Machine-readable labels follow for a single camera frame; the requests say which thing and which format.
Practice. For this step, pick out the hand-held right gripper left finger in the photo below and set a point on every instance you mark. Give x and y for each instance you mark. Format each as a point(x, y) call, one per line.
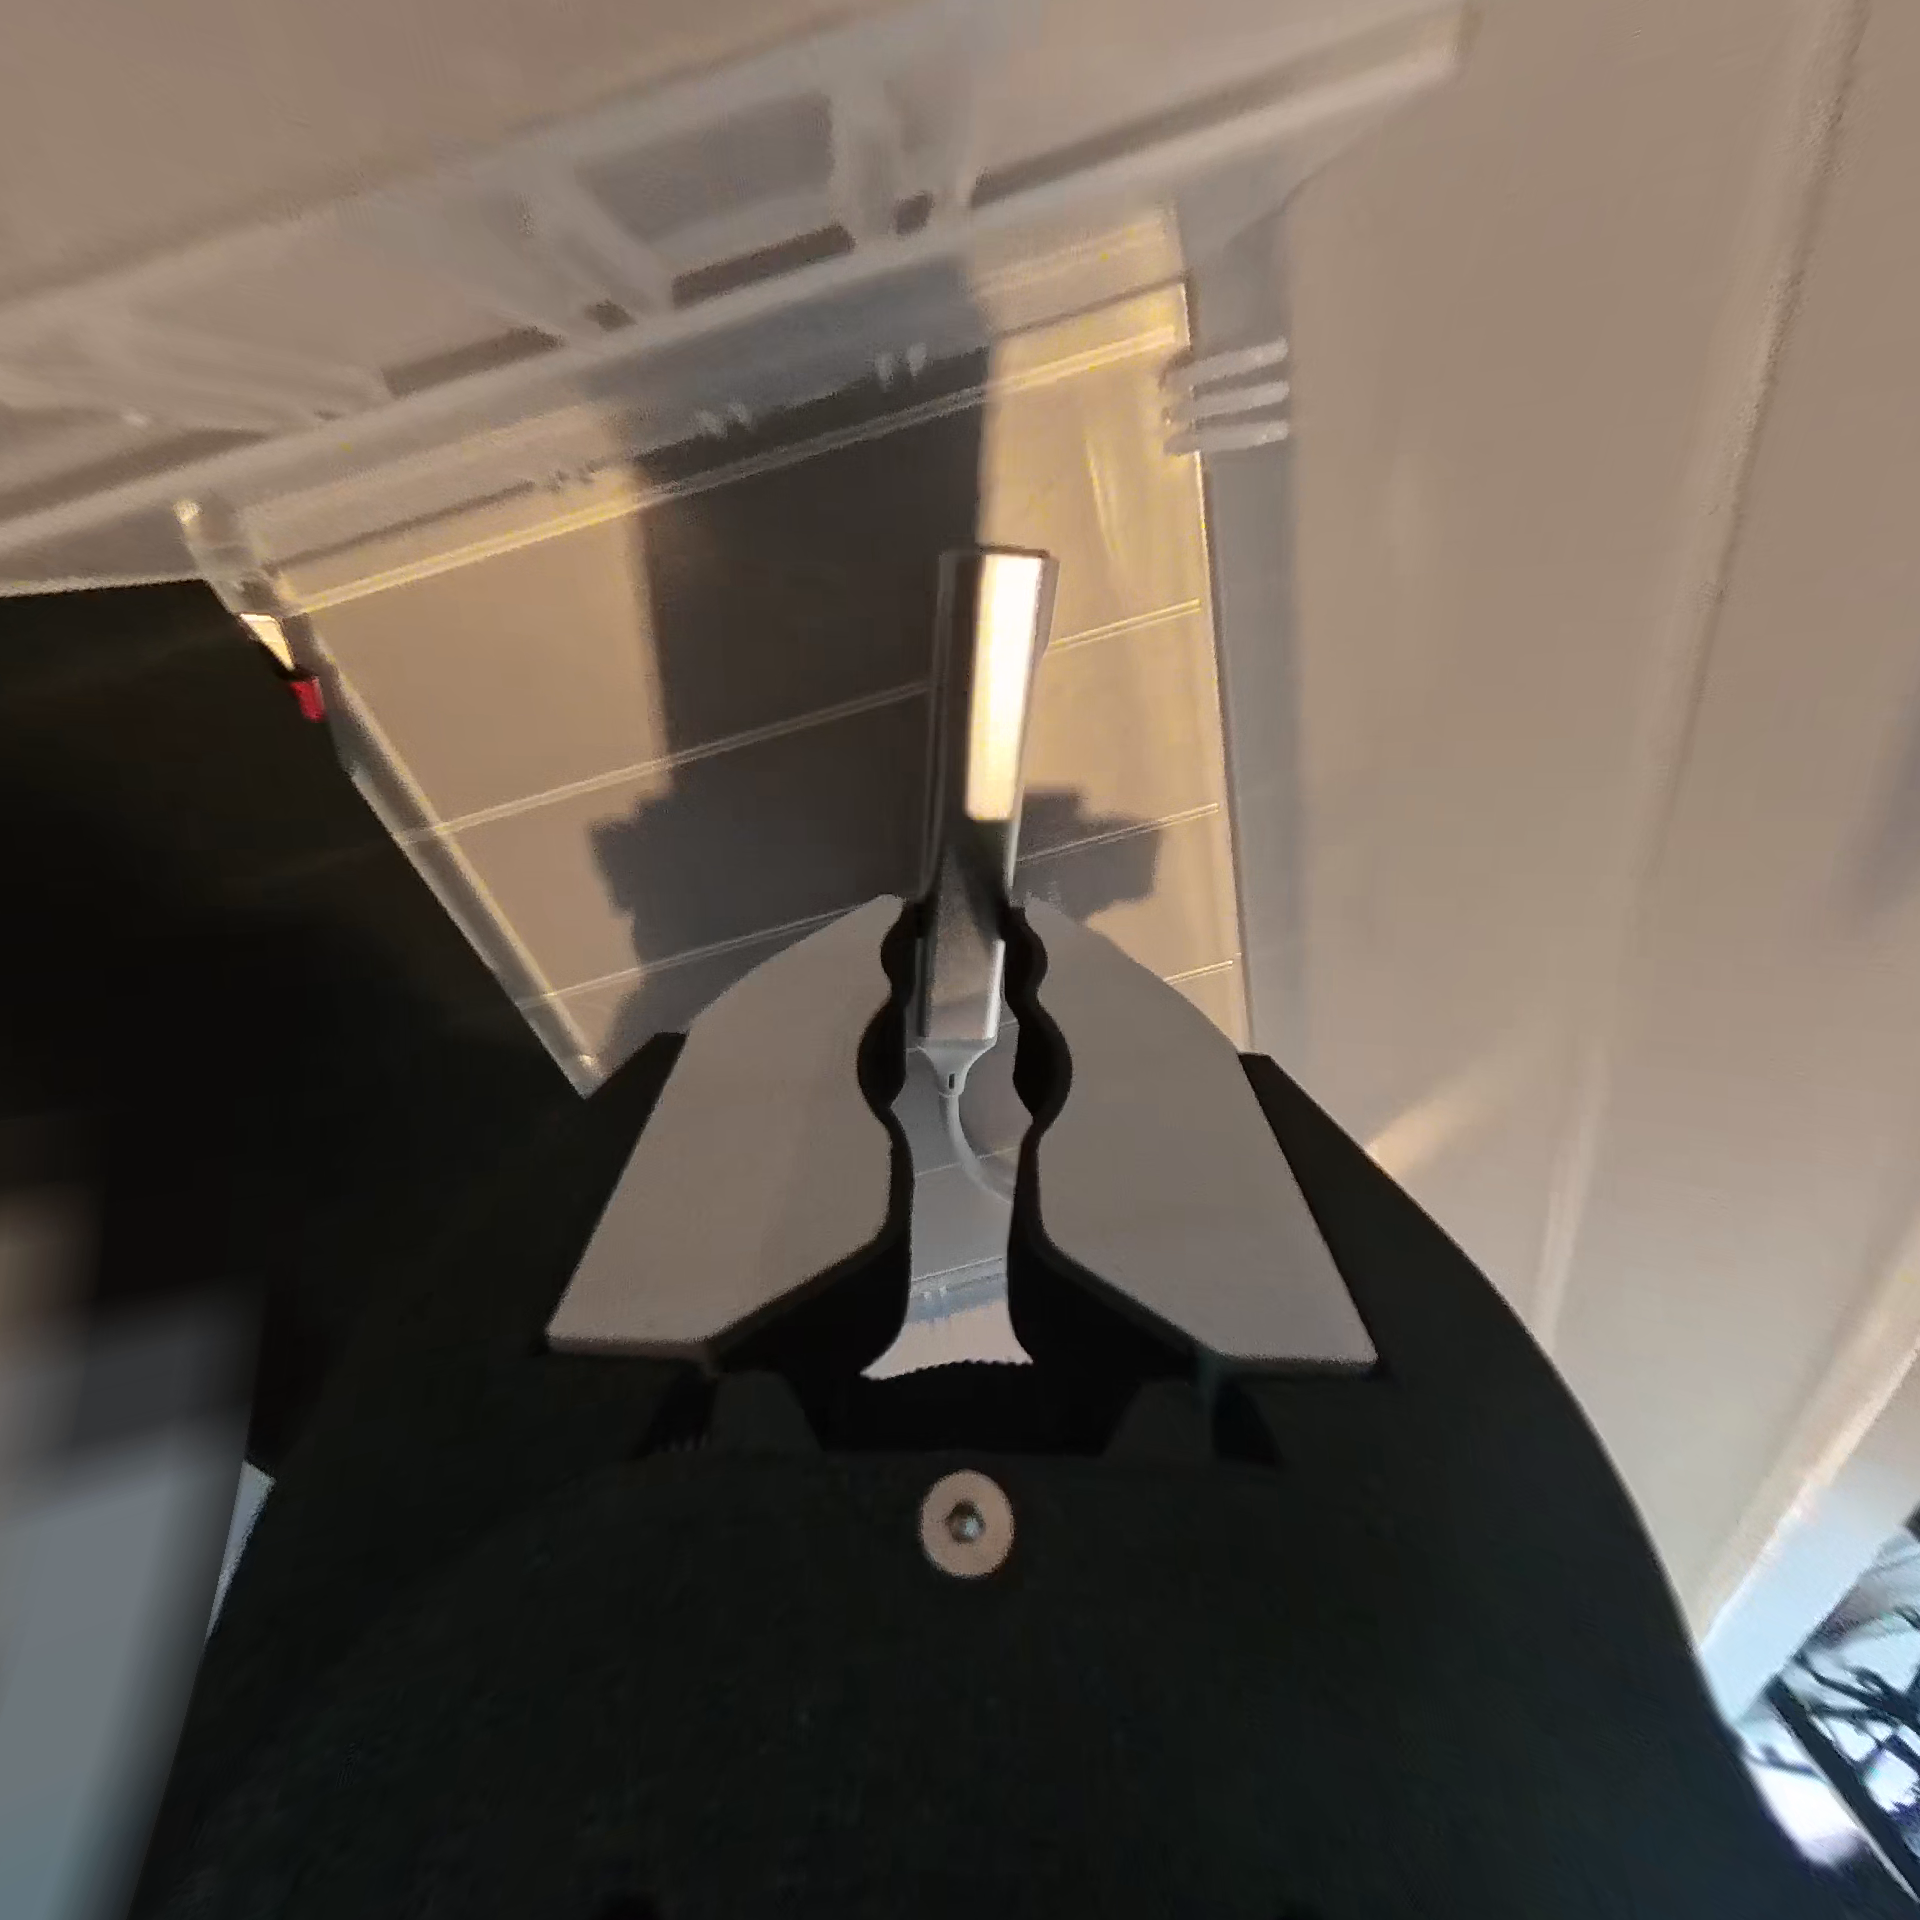
point(721, 1184)

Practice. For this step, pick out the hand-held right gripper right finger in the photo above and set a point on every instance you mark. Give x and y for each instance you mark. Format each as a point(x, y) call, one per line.
point(1184, 1184)

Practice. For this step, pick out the clear plastic bin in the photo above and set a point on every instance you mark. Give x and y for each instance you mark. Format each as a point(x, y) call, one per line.
point(524, 704)

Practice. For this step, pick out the silver usb hub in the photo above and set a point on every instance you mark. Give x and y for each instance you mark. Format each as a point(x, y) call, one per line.
point(990, 691)

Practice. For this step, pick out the black divider panel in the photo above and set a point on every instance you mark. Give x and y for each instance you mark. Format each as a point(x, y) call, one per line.
point(150, 901)

